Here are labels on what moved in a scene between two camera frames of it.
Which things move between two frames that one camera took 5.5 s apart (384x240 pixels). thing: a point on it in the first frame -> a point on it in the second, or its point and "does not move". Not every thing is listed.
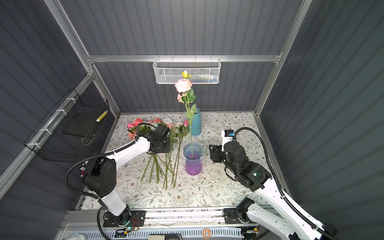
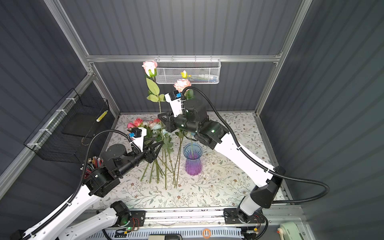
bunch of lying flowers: [162, 166] does not move
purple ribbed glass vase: [192, 152] does not move
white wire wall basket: [203, 70] does not move
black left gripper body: [165, 147] -> [146, 155]
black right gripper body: [218, 155] -> [172, 126]
